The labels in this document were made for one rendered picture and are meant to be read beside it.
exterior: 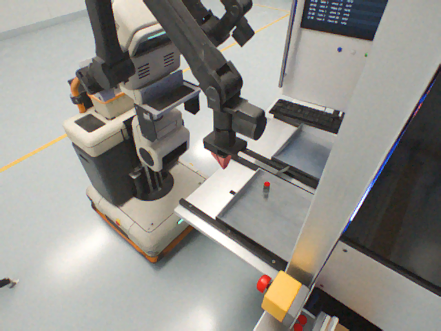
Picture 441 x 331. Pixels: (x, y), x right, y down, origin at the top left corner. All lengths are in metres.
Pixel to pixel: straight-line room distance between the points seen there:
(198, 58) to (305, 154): 0.69
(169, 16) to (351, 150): 0.42
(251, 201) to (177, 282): 0.96
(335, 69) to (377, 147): 1.14
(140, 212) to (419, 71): 1.56
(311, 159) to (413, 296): 0.68
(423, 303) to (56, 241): 1.97
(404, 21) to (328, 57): 1.17
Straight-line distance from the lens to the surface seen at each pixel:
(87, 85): 1.03
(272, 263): 0.82
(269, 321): 0.79
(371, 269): 0.56
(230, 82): 0.60
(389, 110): 0.36
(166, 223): 1.64
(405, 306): 0.61
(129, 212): 1.74
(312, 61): 1.51
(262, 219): 0.91
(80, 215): 2.21
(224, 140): 0.68
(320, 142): 1.23
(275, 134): 1.22
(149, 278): 1.81
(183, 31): 0.60
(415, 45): 0.33
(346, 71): 1.50
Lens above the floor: 1.63
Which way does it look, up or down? 45 degrees down
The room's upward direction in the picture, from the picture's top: straight up
